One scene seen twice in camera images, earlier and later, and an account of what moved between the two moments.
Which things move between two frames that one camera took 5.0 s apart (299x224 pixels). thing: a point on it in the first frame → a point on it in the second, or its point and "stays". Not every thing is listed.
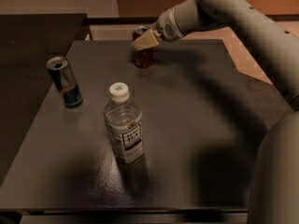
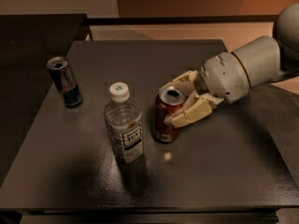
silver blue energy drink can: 61,72 stays
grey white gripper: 165,27 → 222,76
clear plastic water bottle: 123,123 stays
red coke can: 143,58 → 168,99
